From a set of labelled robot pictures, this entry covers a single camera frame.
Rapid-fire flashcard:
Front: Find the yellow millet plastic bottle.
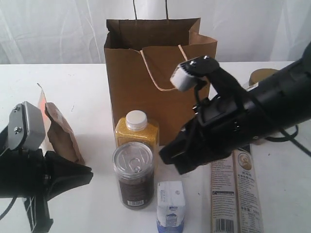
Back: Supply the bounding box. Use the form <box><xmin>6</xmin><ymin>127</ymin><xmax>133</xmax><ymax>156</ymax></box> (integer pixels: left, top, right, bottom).
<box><xmin>114</xmin><ymin>110</ymin><xmax>159</xmax><ymax>153</ymax></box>

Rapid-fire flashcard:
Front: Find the brown paper shopping bag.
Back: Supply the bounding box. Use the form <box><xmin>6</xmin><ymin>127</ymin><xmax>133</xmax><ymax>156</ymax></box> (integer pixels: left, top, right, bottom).
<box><xmin>103</xmin><ymin>0</ymin><xmax>218</xmax><ymax>148</ymax></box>

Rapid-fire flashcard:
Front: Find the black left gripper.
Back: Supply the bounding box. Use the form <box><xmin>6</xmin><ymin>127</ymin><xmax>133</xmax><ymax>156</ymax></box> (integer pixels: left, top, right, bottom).
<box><xmin>0</xmin><ymin>149</ymin><xmax>93</xmax><ymax>228</ymax></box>

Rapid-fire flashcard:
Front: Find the clear nut jar gold lid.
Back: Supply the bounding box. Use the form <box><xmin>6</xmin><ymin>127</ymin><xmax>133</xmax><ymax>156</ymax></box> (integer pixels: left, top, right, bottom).
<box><xmin>248</xmin><ymin>68</ymin><xmax>278</xmax><ymax>86</ymax></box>

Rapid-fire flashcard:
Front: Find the long noodle package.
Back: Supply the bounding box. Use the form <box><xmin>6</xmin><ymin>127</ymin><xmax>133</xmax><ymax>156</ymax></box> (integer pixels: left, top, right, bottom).
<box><xmin>211</xmin><ymin>145</ymin><xmax>264</xmax><ymax>233</ymax></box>

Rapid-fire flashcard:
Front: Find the dark jar with metal lid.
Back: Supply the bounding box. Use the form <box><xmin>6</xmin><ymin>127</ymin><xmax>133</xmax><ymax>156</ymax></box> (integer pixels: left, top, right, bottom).
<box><xmin>112</xmin><ymin>142</ymin><xmax>155</xmax><ymax>210</ymax></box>

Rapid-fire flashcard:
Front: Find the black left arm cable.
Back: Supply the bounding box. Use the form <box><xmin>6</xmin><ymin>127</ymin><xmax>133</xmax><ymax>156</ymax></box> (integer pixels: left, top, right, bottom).
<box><xmin>0</xmin><ymin>194</ymin><xmax>20</xmax><ymax>219</ymax></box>

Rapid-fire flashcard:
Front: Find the white blue milk carton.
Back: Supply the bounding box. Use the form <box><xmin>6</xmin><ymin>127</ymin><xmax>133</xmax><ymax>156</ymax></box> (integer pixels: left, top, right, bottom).
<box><xmin>156</xmin><ymin>181</ymin><xmax>186</xmax><ymax>233</ymax></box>

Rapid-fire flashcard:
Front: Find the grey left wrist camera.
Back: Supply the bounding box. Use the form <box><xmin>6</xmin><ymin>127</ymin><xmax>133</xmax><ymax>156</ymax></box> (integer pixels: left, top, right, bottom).
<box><xmin>7</xmin><ymin>101</ymin><xmax>46</xmax><ymax>150</ymax></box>

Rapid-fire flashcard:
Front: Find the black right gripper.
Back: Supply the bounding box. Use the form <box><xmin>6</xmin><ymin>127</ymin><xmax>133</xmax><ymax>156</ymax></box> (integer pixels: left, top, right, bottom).
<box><xmin>159</xmin><ymin>96</ymin><xmax>265</xmax><ymax>175</ymax></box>

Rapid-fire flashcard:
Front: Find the torn kraft paper pouch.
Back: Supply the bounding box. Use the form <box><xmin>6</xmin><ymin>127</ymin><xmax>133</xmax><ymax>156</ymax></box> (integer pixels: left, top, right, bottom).
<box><xmin>37</xmin><ymin>89</ymin><xmax>85</xmax><ymax>165</ymax></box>

